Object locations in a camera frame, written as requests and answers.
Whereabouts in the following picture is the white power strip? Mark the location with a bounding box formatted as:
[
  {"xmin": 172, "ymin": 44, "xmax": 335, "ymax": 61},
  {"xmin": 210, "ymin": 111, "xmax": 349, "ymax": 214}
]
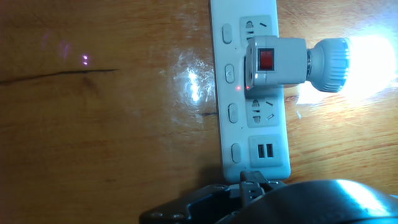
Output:
[{"xmin": 210, "ymin": 0, "xmax": 292, "ymax": 184}]

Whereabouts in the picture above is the brown wooden board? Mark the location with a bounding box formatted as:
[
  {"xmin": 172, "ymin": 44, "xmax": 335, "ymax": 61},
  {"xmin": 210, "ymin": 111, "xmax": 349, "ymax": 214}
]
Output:
[{"xmin": 0, "ymin": 0, "xmax": 398, "ymax": 224}]

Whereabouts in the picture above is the white bulb holder with bulb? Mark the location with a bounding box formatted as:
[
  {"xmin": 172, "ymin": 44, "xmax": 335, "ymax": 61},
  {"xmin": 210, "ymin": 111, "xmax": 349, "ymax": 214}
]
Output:
[{"xmin": 244, "ymin": 32, "xmax": 397, "ymax": 99}]

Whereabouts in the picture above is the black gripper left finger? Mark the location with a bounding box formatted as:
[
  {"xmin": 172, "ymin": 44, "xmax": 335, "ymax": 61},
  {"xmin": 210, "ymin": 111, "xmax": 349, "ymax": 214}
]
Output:
[{"xmin": 139, "ymin": 170, "xmax": 267, "ymax": 224}]

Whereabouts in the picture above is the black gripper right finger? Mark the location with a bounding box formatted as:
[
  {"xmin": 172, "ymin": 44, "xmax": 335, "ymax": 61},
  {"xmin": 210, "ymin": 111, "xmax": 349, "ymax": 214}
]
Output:
[{"xmin": 258, "ymin": 170, "xmax": 287, "ymax": 192}]

